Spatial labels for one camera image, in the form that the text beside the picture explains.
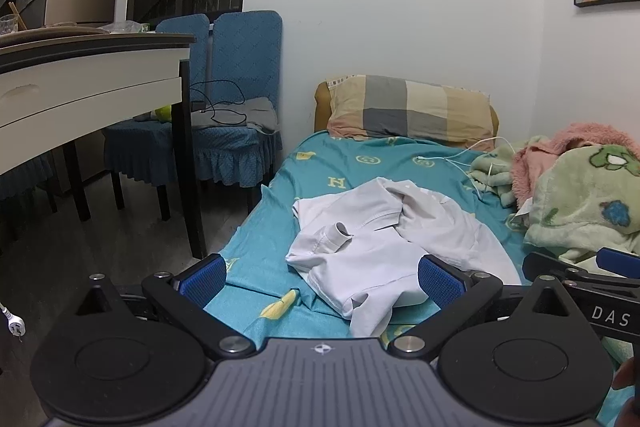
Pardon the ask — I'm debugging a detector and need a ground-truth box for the white charging cable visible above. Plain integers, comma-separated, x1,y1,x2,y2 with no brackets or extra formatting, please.
417,138,516,204

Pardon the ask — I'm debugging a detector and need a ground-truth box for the clear plastic bag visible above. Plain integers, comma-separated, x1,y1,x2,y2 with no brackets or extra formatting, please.
99,20,152,34

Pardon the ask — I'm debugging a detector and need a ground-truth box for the grey cloth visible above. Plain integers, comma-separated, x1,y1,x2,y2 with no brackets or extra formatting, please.
189,96,279,134

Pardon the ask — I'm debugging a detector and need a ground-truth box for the teal printed bed sheet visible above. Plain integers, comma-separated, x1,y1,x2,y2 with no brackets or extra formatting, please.
217,129,640,427

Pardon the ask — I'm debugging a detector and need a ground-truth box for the white power plug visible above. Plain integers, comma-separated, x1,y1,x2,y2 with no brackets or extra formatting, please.
0,302,27,339

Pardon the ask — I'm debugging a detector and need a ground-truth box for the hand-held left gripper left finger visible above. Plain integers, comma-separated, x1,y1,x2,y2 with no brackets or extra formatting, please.
75,254,256,361

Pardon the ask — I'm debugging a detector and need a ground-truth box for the mustard yellow pillow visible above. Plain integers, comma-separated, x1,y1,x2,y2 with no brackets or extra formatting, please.
314,82,501,138

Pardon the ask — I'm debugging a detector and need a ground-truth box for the white shirt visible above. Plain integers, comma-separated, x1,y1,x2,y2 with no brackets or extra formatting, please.
285,177,523,339

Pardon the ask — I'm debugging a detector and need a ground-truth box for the plaid pillow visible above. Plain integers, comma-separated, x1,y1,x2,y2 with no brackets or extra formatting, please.
325,74,496,141

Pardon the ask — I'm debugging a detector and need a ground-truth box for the black cable with charger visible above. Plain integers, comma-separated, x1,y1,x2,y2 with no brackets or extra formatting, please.
188,79,249,126

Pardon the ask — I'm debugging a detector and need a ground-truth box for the person's right hand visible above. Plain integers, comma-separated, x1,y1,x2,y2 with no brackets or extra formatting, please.
614,357,637,427

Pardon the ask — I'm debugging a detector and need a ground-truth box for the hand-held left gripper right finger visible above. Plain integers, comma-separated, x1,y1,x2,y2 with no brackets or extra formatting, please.
387,254,581,363

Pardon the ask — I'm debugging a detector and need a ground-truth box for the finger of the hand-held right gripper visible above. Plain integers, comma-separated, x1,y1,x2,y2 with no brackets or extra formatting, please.
522,252,640,294
598,248,640,280

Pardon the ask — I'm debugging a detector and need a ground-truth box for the green printed fleece blanket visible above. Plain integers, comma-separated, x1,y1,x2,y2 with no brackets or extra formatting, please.
469,134,640,269

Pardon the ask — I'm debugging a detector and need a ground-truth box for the pink fleece blanket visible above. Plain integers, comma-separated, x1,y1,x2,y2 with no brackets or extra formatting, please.
510,123,637,210

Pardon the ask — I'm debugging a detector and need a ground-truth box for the white desk with dark top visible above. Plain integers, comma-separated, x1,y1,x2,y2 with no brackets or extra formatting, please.
0,29,208,261

